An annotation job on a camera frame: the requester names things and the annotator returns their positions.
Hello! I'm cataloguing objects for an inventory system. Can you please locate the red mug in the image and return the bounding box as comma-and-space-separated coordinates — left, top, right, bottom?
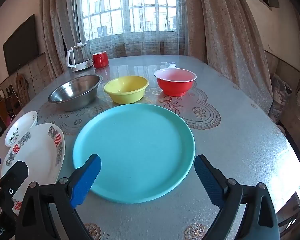
92, 51, 109, 69

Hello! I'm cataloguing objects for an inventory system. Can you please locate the yellow plastic bowl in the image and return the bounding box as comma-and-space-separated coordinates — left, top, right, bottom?
104, 76, 149, 105

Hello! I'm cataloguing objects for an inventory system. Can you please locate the teal plate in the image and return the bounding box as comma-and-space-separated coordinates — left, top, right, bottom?
72, 104, 196, 204

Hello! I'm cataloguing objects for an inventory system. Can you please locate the black wall television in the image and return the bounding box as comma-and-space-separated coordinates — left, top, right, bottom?
2, 14, 40, 76

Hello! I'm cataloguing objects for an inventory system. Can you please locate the gold floral lace table mat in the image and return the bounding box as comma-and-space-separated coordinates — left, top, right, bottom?
37, 85, 221, 135

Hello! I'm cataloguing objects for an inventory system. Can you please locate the white sheer curtain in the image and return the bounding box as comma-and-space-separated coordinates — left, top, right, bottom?
75, 0, 190, 59

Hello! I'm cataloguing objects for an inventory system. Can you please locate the brown wooden rack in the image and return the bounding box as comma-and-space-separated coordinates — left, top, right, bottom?
15, 74, 30, 105

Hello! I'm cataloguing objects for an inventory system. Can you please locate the beige patterned curtain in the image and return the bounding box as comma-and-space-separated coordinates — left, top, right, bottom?
40, 0, 90, 80
182, 0, 274, 120

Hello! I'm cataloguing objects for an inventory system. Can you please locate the stainless steel bowl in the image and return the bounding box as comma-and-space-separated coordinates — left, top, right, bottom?
48, 74, 103, 112

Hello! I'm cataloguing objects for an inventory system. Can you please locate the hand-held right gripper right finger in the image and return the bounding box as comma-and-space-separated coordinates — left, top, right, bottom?
194, 154, 280, 240

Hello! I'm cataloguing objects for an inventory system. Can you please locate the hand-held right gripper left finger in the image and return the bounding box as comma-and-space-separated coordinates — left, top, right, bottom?
15, 154, 102, 240

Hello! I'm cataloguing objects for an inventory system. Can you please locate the red bowl with white interior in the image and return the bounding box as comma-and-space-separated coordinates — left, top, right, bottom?
154, 68, 198, 97

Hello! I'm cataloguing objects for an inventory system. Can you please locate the large white printed plate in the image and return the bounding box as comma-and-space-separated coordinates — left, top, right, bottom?
1, 123, 66, 218

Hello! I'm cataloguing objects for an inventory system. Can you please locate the white glass electric kettle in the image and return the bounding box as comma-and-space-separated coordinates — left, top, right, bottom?
66, 42, 94, 72

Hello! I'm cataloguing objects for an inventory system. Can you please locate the small white floral plate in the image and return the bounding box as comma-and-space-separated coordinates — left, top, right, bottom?
4, 111, 38, 147

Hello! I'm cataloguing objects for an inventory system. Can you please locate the patterned bag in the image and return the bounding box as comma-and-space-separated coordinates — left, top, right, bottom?
268, 74, 293, 123

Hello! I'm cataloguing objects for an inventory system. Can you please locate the barred window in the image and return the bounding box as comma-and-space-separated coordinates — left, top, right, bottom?
80, 0, 178, 40

